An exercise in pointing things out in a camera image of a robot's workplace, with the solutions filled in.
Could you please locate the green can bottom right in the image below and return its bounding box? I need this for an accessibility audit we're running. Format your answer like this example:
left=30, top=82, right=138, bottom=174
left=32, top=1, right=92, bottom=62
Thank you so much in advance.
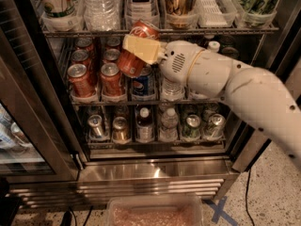
left=204, top=114, right=226, bottom=138

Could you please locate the red coke can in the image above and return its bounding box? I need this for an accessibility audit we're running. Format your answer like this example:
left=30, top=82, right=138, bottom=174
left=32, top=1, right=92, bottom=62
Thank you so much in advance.
left=117, top=20, right=160, bottom=78
left=103, top=49, right=120, bottom=63
left=67, top=64, right=95, bottom=98
left=71, top=49, right=93, bottom=67

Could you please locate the blue pepsi can front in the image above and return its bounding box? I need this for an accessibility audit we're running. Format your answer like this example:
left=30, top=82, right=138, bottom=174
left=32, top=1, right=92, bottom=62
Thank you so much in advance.
left=133, top=65, right=154, bottom=96

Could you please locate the brown tea bottle white cap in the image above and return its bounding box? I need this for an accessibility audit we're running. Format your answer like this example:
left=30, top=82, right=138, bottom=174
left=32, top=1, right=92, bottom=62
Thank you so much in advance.
left=207, top=40, right=220, bottom=53

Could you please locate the black power cable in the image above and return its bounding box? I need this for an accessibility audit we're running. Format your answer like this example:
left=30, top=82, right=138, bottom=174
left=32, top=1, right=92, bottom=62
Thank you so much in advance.
left=245, top=169, right=257, bottom=226

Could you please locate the stainless steel fridge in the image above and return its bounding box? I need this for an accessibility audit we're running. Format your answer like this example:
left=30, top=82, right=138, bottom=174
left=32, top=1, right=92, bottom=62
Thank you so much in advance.
left=0, top=0, right=301, bottom=208

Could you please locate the empty white plastic tray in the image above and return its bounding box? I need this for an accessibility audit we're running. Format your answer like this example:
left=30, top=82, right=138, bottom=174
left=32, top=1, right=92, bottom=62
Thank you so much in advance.
left=197, top=0, right=237, bottom=28

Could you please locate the glass fridge door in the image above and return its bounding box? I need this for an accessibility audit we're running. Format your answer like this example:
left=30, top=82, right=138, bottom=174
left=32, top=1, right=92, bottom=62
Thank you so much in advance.
left=0, top=30, right=78, bottom=184

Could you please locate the green can bottom shelf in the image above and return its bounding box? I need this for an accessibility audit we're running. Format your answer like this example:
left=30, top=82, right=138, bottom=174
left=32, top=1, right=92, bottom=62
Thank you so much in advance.
left=182, top=114, right=201, bottom=139

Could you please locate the clear water bottle middle shelf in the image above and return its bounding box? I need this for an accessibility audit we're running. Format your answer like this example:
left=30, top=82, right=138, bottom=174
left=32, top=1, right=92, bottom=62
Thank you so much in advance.
left=163, top=78, right=183, bottom=95

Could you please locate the gold can bottom shelf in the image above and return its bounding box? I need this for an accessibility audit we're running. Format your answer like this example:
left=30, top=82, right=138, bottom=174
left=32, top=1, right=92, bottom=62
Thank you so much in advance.
left=112, top=117, right=129, bottom=141

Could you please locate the brown tea bottle bottom shelf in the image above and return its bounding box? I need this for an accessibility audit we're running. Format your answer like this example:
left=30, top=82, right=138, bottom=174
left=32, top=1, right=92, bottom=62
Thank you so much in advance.
left=137, top=107, right=153, bottom=141

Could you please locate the clear plastic bin on floor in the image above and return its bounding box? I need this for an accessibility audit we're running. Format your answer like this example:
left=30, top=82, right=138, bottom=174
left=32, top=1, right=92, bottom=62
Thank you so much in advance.
left=104, top=194, right=204, bottom=226

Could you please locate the red coke can left middle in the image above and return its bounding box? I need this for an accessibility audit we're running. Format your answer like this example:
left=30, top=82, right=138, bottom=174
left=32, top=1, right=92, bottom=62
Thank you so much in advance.
left=71, top=49, right=93, bottom=67

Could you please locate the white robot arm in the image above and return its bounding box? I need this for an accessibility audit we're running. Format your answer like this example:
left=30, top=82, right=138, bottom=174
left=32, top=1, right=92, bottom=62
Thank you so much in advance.
left=122, top=35, right=301, bottom=166

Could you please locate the white label bottle top shelf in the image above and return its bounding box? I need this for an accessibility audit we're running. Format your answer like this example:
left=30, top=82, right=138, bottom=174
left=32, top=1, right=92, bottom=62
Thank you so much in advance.
left=127, top=0, right=158, bottom=18

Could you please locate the silver can bottom left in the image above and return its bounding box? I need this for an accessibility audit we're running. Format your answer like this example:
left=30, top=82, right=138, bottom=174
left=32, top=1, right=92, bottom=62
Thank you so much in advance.
left=87, top=115, right=105, bottom=137

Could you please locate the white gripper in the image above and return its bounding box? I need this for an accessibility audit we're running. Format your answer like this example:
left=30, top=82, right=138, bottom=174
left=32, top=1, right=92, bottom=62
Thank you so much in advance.
left=122, top=35, right=203, bottom=86

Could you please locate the large water bottle top shelf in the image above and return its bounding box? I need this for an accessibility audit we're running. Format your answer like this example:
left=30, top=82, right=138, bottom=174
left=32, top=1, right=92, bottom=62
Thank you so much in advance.
left=84, top=0, right=120, bottom=31

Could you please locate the green can right middle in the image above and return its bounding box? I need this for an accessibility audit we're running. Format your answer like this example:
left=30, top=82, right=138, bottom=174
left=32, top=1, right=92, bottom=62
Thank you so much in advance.
left=221, top=47, right=240, bottom=59

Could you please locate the water bottle bottom shelf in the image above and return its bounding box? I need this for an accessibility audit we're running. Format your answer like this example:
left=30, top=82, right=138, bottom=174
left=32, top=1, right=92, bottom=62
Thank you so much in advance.
left=160, top=107, right=179, bottom=142

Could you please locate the blue tape cross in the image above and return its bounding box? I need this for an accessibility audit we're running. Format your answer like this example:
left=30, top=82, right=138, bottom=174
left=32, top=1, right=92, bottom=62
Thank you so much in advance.
left=205, top=196, right=238, bottom=226

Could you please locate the red coke can left front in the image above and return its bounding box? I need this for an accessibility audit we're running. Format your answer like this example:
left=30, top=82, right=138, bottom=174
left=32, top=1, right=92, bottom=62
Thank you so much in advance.
left=67, top=64, right=95, bottom=98

